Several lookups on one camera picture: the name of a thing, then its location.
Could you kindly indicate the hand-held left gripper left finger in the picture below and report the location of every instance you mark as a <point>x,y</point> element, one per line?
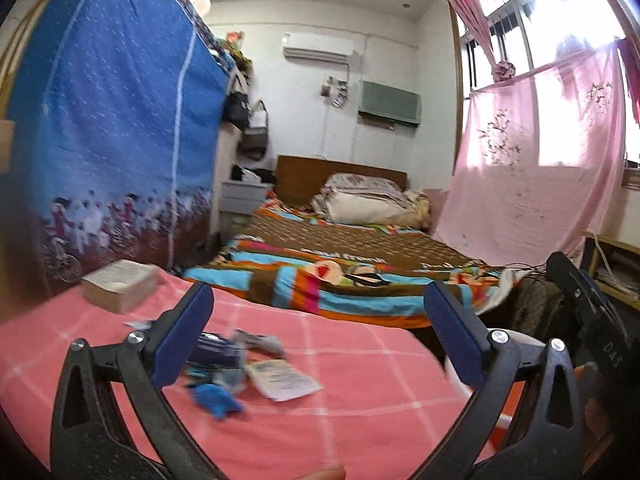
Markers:
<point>180,332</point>

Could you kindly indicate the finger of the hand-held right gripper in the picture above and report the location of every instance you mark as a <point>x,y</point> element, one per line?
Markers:
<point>595,296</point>

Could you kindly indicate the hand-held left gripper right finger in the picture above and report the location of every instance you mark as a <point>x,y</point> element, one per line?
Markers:
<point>452,332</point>

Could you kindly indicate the white bin orange inside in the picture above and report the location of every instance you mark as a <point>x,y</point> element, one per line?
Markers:
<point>527,340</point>

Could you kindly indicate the person's left hand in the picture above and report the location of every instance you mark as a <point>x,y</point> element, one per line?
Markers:
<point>322,473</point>

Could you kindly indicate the dark blue snack wrapper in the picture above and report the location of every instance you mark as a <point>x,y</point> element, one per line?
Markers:
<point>217,352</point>

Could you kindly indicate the wooden shelf unit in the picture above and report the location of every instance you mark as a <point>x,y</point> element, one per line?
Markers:
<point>617,247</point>

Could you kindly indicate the black mesh fan guard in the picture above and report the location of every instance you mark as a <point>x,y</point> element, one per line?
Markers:
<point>537,300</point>

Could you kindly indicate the thick beige book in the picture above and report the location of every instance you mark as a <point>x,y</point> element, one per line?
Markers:
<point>120,285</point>

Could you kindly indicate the crumpled blue plastic scrap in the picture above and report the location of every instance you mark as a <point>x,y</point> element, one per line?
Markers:
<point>217,401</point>

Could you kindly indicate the green white torn packet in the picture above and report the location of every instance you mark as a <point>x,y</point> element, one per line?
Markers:
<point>284,381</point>

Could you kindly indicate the pale green storage box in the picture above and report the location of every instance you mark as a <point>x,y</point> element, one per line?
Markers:
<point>234,225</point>

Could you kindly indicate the beige folded blanket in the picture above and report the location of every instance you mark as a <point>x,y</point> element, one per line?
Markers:
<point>420,207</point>

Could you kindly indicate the pink hanging sheet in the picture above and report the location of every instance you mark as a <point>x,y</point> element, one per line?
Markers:
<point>540,170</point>

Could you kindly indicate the cream pillow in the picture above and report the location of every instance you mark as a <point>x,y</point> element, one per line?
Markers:
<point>370,210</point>

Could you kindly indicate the colourful striped bed blanket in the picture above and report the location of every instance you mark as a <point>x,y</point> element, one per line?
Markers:
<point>325,255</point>

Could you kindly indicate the grey nightstand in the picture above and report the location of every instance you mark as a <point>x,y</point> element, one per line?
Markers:
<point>245,195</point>

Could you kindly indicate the patterned folded quilt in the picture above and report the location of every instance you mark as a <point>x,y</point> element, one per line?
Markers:
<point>355,185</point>

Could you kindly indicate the black bag on nightstand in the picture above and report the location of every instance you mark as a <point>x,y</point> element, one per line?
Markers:
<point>265,174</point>

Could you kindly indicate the brown wooden headboard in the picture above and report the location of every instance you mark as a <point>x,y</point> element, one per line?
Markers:
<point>300,180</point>

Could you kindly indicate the grey handbag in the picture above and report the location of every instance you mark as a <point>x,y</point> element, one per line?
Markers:
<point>254,137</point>

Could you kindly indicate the black handbag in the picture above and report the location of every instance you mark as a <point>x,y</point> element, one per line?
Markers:
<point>236,107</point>

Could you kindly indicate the blue printed wardrobe cover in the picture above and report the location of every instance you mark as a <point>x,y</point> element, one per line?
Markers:
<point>110,110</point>

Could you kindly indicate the green covered window unit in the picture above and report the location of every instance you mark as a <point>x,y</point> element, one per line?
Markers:
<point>390,102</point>

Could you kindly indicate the artificial flower bunch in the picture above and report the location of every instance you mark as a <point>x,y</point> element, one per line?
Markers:
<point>235,42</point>

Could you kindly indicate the pink curtain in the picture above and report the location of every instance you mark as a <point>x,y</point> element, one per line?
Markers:
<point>475,5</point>

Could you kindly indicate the white wall air conditioner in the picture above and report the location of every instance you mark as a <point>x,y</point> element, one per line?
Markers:
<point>316,49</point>

